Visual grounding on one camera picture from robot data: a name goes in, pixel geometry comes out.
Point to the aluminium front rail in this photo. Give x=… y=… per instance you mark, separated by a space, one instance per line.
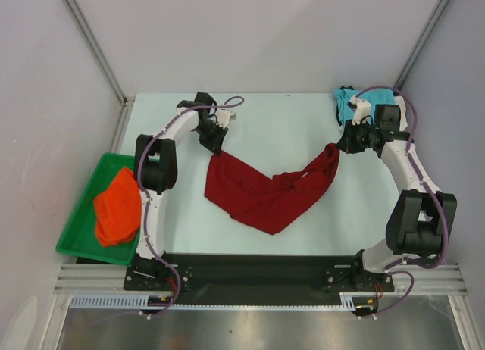
x=109 y=279

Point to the right aluminium corner post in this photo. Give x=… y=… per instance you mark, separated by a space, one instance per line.
x=433 y=21

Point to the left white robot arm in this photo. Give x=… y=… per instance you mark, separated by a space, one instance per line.
x=156 y=170

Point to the green plastic tray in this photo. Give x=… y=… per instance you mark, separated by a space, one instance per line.
x=78 y=236

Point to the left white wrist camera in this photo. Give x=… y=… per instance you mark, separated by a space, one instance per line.
x=224 y=117

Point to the folded white t-shirt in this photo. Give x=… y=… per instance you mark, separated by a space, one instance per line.
x=403 y=124

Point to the orange t-shirt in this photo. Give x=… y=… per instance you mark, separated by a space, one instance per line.
x=118 y=210

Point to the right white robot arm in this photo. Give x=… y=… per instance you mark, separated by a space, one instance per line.
x=420 y=224

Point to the folded cyan t-shirt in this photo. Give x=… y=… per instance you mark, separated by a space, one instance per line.
x=344 y=112

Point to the white slotted cable duct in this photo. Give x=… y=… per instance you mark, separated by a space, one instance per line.
x=158 y=302

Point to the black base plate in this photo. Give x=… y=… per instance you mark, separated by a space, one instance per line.
x=259 y=280

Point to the dark red t-shirt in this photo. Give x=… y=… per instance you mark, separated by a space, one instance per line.
x=268 y=204

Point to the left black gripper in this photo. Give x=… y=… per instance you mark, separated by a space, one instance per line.
x=215 y=144

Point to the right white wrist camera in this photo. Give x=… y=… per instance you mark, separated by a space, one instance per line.
x=362 y=110

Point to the aluminium corner post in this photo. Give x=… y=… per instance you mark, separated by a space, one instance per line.
x=88 y=36
x=433 y=21

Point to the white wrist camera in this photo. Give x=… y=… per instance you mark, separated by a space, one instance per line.
x=362 y=110
x=224 y=117

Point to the left aluminium corner post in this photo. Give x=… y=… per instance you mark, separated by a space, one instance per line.
x=88 y=36

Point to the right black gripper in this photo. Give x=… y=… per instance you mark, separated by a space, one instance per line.
x=348 y=140

